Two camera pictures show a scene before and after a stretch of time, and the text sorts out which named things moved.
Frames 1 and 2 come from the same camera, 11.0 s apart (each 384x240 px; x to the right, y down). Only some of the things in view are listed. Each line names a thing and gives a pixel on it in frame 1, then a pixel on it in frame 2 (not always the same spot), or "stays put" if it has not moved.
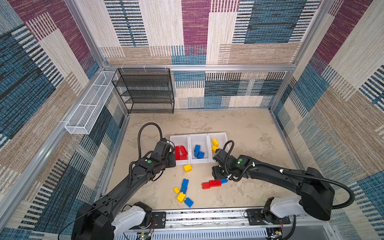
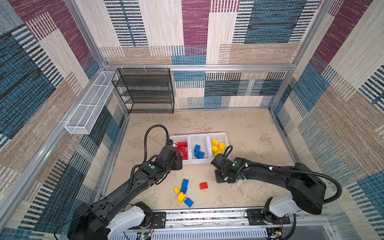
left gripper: [171, 157] → [178, 162]
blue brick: [201, 155] stays put
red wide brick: [215, 183] → [181, 144]
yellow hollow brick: [213, 148] stays put
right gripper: [216, 174] stays put
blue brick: [197, 150] stays put
